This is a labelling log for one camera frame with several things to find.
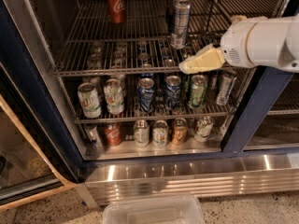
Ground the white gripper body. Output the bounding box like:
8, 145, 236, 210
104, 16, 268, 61
221, 16, 266, 68

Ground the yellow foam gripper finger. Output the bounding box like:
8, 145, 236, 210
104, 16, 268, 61
231, 15, 247, 24
178, 44, 225, 75

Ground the silver blue Red Bull can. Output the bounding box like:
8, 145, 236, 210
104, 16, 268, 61
171, 0, 191, 49

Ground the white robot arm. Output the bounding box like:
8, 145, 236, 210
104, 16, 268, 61
178, 15, 299, 75

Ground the green soda can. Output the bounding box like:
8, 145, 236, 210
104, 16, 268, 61
188, 75, 207, 109

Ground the silver can middle shelf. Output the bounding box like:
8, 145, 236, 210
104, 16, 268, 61
216, 69, 237, 105

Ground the blue Pepsi can right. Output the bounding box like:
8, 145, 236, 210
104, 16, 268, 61
164, 76, 181, 110

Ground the blue pepsi can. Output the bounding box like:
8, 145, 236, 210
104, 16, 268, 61
137, 77, 155, 113
164, 76, 181, 110

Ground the dark can behind Red Bull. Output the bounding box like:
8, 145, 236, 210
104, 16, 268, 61
165, 0, 186, 33

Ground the white red can bottom right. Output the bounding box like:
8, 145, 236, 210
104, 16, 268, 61
194, 117, 213, 142

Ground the blue Pepsi can left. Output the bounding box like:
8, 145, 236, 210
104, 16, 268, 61
137, 77, 155, 113

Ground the orange brown can bottom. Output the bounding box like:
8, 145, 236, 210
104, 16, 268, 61
171, 119, 188, 145

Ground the white green 7up can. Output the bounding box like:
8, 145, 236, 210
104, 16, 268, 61
78, 82, 102, 119
104, 78, 124, 115

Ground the red Coca-Cola can top shelf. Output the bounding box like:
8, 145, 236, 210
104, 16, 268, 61
107, 0, 125, 24

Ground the stainless steel fridge base grille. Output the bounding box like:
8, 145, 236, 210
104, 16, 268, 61
85, 153, 299, 205

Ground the red Coca-Cola can bottom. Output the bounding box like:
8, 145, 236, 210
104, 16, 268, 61
104, 122, 121, 146

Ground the white green 7UP can left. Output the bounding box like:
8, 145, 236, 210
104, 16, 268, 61
78, 82, 102, 119

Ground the silver blue can bottom left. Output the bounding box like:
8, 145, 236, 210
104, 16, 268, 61
83, 123, 102, 149

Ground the open glass fridge door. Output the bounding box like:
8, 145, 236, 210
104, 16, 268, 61
0, 68, 75, 212

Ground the clear plastic bin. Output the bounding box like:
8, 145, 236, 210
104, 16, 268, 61
103, 194, 206, 224

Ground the middle wire shelf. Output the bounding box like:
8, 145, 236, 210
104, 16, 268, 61
73, 68, 250, 125

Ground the wire shelf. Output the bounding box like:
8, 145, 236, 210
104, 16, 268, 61
73, 68, 250, 125
53, 0, 278, 77

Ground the blue fridge centre post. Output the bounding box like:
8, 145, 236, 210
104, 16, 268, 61
221, 67, 293, 154

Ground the top wire shelf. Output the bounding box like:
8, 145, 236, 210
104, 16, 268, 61
53, 0, 278, 77

